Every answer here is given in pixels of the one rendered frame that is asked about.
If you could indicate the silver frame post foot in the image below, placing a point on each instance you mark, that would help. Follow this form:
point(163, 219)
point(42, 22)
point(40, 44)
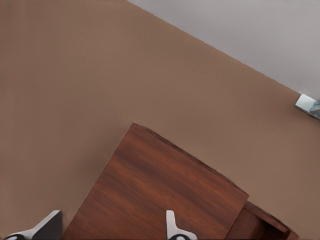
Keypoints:
point(308, 105)

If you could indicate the dark wooden box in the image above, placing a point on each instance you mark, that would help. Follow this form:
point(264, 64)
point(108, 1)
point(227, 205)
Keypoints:
point(160, 185)

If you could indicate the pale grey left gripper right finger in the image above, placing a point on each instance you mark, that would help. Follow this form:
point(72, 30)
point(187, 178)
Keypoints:
point(172, 226)

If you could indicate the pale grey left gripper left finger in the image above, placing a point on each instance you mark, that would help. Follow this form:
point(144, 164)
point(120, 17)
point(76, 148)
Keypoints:
point(47, 223)

